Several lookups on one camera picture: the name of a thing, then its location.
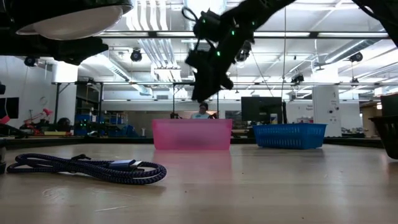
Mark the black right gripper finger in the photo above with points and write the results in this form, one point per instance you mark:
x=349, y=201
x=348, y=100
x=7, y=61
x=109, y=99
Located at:
x=203, y=90

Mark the red background robot arm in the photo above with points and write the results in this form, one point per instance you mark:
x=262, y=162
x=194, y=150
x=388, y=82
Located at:
x=40, y=116

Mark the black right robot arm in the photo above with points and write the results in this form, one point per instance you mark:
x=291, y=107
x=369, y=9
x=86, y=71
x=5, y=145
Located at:
x=264, y=6

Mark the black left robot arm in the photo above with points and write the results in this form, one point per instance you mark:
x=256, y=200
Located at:
x=25, y=46

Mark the pink translucent plastic bin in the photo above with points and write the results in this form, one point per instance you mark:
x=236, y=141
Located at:
x=192, y=133

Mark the person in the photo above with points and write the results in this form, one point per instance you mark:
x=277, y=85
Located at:
x=202, y=112

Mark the black ceiling spotlight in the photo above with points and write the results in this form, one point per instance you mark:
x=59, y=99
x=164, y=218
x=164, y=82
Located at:
x=356, y=57
x=136, y=55
x=245, y=54
x=30, y=61

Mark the black desk lamp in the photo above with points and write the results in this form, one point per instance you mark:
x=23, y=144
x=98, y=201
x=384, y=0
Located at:
x=68, y=18

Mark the dark background monitor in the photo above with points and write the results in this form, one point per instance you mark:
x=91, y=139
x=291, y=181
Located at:
x=259, y=107

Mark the blue plastic mesh basket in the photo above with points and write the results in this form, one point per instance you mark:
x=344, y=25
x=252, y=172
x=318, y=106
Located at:
x=289, y=135

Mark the white pillar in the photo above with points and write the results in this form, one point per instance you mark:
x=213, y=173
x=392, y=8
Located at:
x=326, y=109

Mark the black background metal frame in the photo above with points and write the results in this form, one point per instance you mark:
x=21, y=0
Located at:
x=183, y=84

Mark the dark wall screen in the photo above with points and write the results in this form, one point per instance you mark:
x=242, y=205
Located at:
x=9, y=107

